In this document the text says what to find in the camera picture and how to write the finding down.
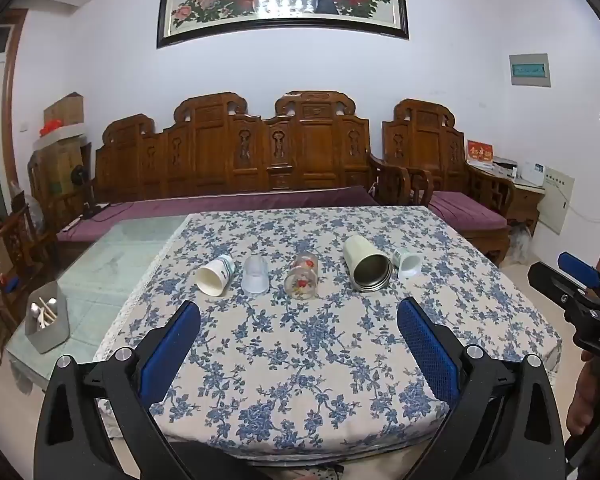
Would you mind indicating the long purple seat cushion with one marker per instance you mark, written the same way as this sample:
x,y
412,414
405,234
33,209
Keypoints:
x,y
220,205

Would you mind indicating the wall electrical panel box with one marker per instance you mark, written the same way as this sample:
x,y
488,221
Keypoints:
x,y
529,70

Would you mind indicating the white spoon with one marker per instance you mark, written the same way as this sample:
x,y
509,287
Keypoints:
x,y
36,315

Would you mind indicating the white printer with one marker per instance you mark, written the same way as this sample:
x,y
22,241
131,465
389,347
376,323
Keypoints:
x,y
504,167

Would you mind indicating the black fan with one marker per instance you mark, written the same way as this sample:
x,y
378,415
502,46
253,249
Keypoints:
x,y
80,177

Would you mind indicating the short purple seat cushion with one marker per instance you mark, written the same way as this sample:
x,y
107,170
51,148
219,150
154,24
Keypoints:
x,y
472,210

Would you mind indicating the small white paper cup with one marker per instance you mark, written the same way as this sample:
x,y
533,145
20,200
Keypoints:
x,y
408,264

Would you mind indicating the small cardboard box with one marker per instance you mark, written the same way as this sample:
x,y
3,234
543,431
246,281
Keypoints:
x,y
64,112

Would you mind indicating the white box device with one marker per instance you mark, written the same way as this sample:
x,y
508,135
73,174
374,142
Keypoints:
x,y
534,172

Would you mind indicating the carved wooden armchair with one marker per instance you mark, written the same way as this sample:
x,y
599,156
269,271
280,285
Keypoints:
x,y
429,145

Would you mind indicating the wooden side chair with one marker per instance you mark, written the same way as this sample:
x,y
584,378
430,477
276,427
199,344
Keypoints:
x,y
10,265

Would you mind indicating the person's right hand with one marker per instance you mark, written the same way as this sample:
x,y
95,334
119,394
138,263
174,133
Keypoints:
x,y
587,395

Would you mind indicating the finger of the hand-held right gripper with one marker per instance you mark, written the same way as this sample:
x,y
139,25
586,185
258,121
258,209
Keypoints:
x,y
549,280
577,266

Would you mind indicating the wooden door frame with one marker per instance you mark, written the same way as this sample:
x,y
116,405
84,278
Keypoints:
x,y
11,100

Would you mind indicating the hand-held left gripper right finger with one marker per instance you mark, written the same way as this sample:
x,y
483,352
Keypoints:
x,y
427,355

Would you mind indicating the grey utensil holder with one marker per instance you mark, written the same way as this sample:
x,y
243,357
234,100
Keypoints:
x,y
47,335

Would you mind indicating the red decoration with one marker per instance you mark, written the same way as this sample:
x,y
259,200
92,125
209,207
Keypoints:
x,y
51,128

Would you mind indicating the wooden chopstick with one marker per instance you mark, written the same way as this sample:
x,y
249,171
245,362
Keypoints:
x,y
48,309

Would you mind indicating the clear plastic cup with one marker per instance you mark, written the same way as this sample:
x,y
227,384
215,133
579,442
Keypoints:
x,y
255,276

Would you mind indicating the red gift box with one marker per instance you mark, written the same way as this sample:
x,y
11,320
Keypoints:
x,y
479,152

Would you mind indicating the white green-print paper cup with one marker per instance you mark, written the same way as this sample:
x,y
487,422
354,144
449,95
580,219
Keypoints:
x,y
215,276

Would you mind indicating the carved wooden sofa bench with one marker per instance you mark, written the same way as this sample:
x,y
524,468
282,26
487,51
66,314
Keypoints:
x,y
230,150

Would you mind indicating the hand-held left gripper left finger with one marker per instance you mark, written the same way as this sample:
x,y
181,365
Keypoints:
x,y
172,345

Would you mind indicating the wooden side table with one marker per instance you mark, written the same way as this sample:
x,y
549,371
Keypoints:
x,y
525,205

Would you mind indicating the blue floral tablecloth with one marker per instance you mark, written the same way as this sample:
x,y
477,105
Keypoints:
x,y
300,360

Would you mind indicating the clear plastic bag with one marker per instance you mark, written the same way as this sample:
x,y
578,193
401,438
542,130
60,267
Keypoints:
x,y
522,245

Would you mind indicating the floral glass cup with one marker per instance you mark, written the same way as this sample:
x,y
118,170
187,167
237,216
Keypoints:
x,y
302,277

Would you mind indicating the large cardboard box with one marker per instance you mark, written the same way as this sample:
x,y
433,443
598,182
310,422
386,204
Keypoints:
x,y
57,167

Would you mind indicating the cream steel tumbler cup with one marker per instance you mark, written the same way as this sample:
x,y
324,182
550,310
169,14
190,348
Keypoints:
x,y
364,262

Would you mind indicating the beige wall cabinet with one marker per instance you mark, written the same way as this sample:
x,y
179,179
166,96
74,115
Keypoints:
x,y
558,200

